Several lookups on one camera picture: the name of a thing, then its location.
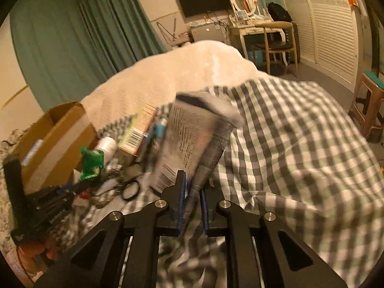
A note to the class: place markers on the teal corner curtain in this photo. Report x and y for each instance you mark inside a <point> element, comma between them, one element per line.
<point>120,21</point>

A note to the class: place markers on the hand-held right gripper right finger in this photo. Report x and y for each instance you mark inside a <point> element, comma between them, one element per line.
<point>204,213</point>

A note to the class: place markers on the white blanket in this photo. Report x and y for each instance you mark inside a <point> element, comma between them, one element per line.
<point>168,72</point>

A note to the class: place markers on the black scissors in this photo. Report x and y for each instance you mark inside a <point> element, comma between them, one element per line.
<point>131,189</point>

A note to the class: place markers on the small grey fridge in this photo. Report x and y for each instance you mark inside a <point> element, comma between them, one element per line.
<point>207,34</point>

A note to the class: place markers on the wooden chair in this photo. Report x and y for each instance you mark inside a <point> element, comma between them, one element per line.
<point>285,45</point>

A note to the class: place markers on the blue pen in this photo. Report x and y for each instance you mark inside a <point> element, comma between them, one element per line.
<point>159,129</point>

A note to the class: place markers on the green snack packet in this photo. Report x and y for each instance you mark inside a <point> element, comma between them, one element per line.
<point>91,163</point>

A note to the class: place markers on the person's left hand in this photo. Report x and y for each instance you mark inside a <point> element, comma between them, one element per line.
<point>39,250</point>

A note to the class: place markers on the black backpack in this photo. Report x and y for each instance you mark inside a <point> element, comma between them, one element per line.
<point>279,12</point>

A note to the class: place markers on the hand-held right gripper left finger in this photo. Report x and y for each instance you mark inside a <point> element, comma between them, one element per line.
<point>181,210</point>

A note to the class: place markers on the tan medicine box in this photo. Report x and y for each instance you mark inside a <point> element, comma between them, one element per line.
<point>136,132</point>

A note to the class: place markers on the grey printed tube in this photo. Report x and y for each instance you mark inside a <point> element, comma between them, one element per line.
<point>189,138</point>

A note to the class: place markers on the black wall television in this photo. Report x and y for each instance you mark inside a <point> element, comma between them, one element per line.
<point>204,1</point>

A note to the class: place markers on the white louvred wardrobe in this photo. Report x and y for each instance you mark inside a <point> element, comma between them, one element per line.
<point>330,36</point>

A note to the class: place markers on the brown plastic stool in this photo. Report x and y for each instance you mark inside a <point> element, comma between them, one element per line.
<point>369,102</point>

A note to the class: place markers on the white vanity desk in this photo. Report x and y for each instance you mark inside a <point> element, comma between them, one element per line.
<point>240,33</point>

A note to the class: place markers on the wide teal curtain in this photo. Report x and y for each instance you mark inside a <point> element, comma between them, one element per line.
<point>60,54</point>

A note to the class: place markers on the cardboard box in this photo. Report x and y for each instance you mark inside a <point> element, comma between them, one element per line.
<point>60,144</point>

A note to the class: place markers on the thin metal stand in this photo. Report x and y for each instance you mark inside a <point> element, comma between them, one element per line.
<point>174,30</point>

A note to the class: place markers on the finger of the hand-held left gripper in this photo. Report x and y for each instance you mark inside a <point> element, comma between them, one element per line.
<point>76,189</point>

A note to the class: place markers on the white plastic bottle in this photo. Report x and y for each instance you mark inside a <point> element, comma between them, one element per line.
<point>105,147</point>

